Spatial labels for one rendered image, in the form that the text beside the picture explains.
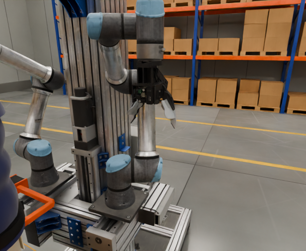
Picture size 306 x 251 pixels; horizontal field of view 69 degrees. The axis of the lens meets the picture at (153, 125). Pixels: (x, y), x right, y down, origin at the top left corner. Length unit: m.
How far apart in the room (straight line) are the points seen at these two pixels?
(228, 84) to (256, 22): 1.85
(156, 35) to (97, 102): 0.66
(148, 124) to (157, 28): 0.52
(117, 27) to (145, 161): 0.59
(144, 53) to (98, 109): 0.64
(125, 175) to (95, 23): 0.64
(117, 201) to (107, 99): 0.50
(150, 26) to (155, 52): 0.06
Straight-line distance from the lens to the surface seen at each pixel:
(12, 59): 1.24
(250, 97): 7.55
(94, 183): 1.31
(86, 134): 1.20
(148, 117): 1.04
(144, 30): 0.63
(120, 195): 1.11
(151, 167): 1.04
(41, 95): 1.45
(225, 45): 7.44
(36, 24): 12.83
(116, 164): 1.03
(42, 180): 1.40
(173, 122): 0.68
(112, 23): 0.73
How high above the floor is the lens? 1.75
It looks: 18 degrees down
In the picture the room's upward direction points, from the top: straight up
